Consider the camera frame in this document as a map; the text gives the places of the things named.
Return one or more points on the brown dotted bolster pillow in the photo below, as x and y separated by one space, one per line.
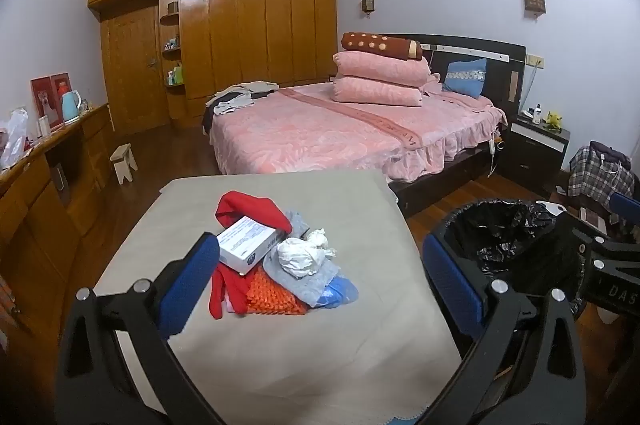
375 42

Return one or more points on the black trash bin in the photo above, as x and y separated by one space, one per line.
515 245

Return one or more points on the white bottle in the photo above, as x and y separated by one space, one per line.
537 115

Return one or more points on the blue plastic shoe cover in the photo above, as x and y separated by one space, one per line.
340 292

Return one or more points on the yellow plush toy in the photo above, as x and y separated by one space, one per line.
553 120

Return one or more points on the red fleece cloth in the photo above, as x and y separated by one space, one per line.
225 290
250 207

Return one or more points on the pile of clothes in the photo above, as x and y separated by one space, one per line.
235 97

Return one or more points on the wooden door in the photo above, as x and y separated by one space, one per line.
132 70

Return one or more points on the wooden wardrobe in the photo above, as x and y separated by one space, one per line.
260 25

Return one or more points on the wooden sideboard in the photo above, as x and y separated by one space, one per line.
35 215

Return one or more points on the blue cushion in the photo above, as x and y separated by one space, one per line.
465 77

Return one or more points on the green bottle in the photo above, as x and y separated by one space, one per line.
176 76

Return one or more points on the grey felt cloth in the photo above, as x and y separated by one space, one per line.
295 287

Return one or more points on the small white tissue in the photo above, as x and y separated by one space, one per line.
320 240

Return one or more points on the dark nightstand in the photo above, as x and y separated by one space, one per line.
532 155

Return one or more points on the dark backpack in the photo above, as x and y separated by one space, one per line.
607 151

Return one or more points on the red picture frame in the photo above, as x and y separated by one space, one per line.
60 82
42 100

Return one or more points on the clear plastic bag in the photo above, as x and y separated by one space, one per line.
14 140

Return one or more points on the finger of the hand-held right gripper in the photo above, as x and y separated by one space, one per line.
582 232
625 205

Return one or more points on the pink bed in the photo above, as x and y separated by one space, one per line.
325 130

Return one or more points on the pink cloth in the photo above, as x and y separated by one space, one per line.
229 303

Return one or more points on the teal kettle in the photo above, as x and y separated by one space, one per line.
71 105

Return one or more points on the plaid clothes pile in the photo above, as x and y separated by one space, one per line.
595 180

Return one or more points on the stacked pink pillows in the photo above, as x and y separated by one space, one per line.
380 65

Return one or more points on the folded pink blanket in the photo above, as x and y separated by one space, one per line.
380 92

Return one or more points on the orange foam mesh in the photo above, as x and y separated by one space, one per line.
272 295

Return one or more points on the small white box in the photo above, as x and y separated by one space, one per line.
44 127

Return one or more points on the white cardboard box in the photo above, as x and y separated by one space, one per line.
247 242

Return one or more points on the dark wooden bed frame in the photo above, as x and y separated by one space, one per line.
500 80

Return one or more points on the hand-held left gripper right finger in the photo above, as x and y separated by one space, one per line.
452 287

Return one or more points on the small wall lamp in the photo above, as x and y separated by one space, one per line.
367 3

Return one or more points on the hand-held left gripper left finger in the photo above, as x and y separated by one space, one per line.
187 290

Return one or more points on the beige wall socket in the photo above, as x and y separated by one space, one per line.
535 60

